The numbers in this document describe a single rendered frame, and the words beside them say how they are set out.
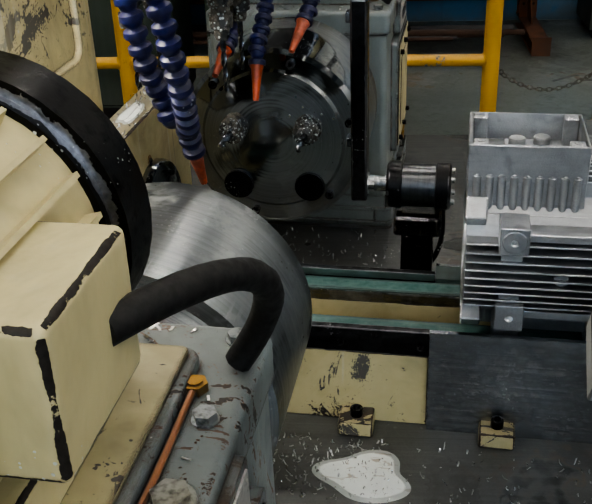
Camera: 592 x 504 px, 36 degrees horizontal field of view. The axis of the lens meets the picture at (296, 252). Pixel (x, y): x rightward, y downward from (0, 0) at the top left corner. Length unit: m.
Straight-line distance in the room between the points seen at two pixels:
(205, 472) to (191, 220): 0.31
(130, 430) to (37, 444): 0.15
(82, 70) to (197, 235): 0.50
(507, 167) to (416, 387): 0.28
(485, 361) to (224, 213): 0.38
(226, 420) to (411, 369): 0.55
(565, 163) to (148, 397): 0.56
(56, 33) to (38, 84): 0.67
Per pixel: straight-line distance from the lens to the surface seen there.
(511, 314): 0.99
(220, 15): 0.95
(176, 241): 0.74
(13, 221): 0.42
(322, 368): 1.08
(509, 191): 0.97
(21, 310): 0.36
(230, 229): 0.78
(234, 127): 1.23
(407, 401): 1.09
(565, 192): 0.97
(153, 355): 0.58
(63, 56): 1.17
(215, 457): 0.52
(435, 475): 1.04
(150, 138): 1.08
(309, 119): 1.22
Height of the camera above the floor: 1.49
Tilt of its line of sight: 28 degrees down
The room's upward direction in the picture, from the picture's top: 2 degrees counter-clockwise
